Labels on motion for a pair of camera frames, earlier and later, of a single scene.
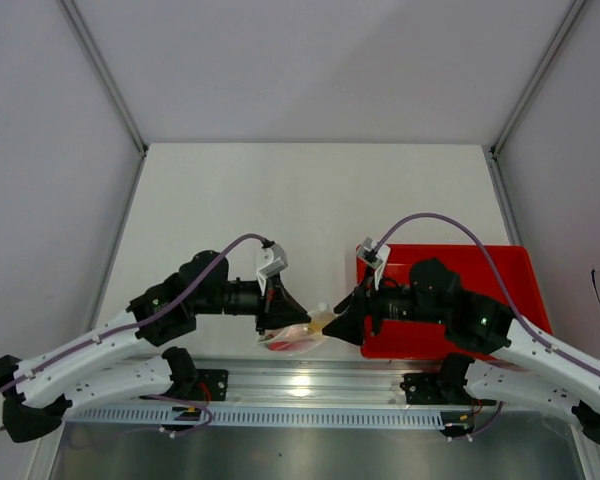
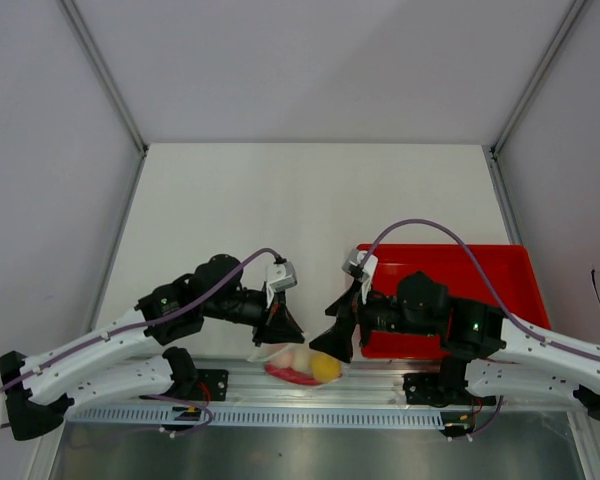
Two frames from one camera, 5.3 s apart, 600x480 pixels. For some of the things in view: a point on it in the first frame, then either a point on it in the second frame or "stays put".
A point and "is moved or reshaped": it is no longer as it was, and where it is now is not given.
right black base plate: (438, 389) stays put
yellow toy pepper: (316, 327) to (324, 367)
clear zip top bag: (302, 338) is moved or reshaped
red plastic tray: (512, 273) stays put
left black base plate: (213, 385) stays put
